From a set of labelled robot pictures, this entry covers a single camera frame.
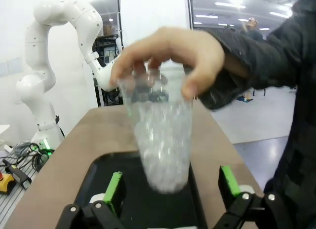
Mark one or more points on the black plastic serving tray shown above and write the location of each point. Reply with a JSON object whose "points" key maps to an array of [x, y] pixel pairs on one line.
{"points": [[153, 209]]}

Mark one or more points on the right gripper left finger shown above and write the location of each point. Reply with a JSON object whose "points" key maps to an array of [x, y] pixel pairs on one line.
{"points": [[113, 189]]}

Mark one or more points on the aluminium mounting platform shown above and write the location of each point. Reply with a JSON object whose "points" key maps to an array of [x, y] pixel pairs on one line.
{"points": [[14, 209]]}

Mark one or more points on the person's left forearm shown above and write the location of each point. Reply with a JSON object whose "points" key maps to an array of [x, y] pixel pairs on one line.
{"points": [[259, 61]]}

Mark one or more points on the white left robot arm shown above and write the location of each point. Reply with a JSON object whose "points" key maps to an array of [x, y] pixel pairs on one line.
{"points": [[37, 41]]}

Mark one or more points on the black equipment shelf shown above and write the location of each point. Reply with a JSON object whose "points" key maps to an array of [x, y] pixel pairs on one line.
{"points": [[108, 49]]}

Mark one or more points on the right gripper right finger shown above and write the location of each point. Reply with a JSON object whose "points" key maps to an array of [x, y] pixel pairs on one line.
{"points": [[229, 182]]}

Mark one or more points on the person's left hand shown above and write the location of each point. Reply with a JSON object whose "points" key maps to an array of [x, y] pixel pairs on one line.
{"points": [[185, 49]]}

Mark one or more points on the yellow emergency stop box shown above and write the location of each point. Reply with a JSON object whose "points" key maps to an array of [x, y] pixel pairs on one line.
{"points": [[6, 184]]}

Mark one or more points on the grey hand controller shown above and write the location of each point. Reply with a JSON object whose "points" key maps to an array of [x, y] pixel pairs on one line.
{"points": [[21, 178]]}

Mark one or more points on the bystander in dark top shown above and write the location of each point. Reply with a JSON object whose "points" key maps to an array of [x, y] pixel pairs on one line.
{"points": [[254, 34]]}

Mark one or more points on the tall clear iced cup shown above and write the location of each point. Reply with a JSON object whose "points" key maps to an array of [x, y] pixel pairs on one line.
{"points": [[163, 140]]}

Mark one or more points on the person in patchwork jacket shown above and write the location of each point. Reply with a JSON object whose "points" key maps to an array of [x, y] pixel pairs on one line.
{"points": [[296, 152]]}

